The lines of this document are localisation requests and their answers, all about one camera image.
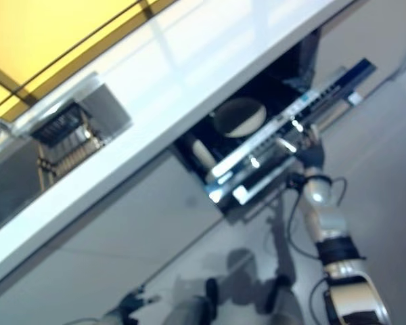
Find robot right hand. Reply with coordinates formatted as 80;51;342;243
299;124;326;170

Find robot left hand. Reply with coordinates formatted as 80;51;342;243
120;286;160;314

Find cream ceramic plate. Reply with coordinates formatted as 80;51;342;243
214;96;268;139
191;139;213;172

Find dishwasher door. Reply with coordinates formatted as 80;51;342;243
202;58;377;217

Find black robot left foot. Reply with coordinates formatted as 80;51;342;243
205;277;220;304

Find white cabinet door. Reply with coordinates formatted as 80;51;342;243
0;148;224;305

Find white cabinet side panel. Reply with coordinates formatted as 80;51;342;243
315;0;406;83

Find black dish rack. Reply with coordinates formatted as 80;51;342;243
29;102;105;190

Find stainless steel sink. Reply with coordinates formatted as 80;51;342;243
0;72;133;240

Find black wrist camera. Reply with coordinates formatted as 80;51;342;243
288;173;308;191

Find yellow backlit window wall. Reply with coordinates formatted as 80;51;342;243
0;0;179;122

